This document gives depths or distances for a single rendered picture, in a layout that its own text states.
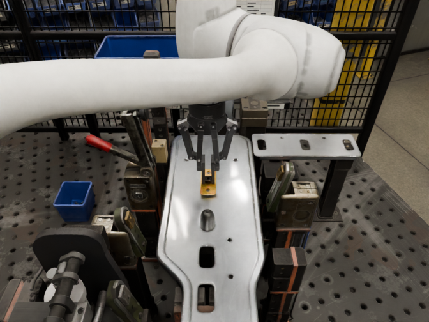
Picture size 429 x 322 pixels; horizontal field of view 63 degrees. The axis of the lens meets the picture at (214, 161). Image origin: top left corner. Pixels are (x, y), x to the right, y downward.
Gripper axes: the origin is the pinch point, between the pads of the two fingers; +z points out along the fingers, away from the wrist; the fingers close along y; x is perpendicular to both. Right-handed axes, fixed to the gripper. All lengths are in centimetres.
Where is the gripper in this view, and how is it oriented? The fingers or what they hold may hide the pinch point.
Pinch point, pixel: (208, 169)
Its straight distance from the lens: 83.1
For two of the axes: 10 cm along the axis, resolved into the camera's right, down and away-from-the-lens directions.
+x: 0.0, -6.7, 7.4
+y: 10.0, 0.0, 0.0
